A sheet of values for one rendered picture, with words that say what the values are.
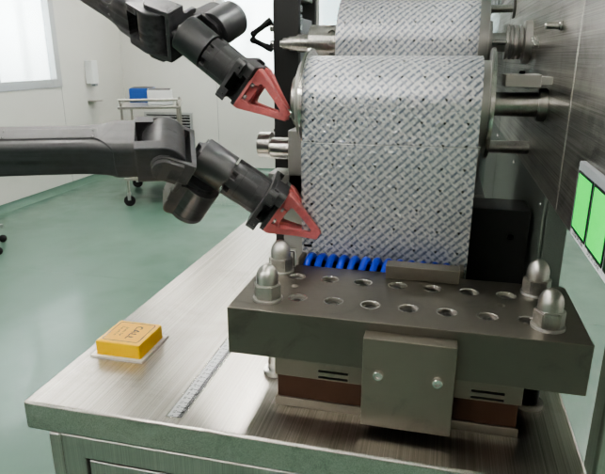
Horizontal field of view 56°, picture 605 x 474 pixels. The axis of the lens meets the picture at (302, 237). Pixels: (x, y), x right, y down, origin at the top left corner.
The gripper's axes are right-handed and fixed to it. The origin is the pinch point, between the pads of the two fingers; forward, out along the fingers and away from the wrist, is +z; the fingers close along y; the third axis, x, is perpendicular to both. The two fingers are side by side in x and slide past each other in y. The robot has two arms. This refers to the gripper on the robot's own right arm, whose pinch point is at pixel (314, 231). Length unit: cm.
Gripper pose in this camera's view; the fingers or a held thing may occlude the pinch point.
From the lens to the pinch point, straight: 83.3
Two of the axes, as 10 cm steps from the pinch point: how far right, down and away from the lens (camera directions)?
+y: -0.6, 3.7, -9.3
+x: 5.6, -7.5, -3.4
